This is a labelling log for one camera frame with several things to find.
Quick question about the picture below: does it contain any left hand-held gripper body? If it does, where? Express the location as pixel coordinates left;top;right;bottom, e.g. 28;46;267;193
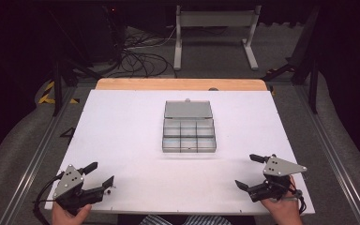
52;164;106;217

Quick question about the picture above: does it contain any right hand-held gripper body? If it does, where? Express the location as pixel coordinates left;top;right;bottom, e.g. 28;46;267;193
247;155;308;203

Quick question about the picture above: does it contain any person's left hand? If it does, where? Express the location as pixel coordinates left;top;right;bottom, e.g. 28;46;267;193
51;201;93;225

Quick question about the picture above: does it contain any person's right hand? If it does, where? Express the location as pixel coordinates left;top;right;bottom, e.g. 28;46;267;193
260;174;305;225

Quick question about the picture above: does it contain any white board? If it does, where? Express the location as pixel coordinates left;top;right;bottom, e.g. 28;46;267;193
44;89;316;216

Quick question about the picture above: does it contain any person's striped clothing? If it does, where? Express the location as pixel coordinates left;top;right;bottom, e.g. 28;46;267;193
139;214;233;225

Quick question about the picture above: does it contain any clear plastic compartment box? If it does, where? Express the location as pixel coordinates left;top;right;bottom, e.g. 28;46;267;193
161;98;218;154

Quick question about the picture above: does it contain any yellow and black floor tape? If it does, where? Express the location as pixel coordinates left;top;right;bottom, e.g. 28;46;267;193
37;81;81;105

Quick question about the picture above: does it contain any black metal stand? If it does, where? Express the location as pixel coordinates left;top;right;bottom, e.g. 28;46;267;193
261;6;323;115
48;8;102;117

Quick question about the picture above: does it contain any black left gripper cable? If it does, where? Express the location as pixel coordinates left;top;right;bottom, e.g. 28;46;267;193
32;171;66;225

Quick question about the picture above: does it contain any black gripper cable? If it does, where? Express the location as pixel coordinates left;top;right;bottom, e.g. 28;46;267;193
32;171;66;225
289;183;308;216

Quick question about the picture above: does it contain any small black triangular bracket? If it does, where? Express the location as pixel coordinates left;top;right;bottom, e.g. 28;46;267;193
59;126;76;145

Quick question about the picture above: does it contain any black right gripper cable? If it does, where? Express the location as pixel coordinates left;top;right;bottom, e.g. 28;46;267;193
289;183;308;216

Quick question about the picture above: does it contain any aluminium rail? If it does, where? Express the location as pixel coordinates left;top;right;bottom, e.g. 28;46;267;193
294;83;360;225
0;85;78;225

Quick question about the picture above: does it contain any bundle of black floor cables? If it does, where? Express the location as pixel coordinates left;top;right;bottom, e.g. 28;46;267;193
117;26;178;79

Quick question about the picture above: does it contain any white metal stand frame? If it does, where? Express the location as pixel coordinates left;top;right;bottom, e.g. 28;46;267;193
172;4;263;71

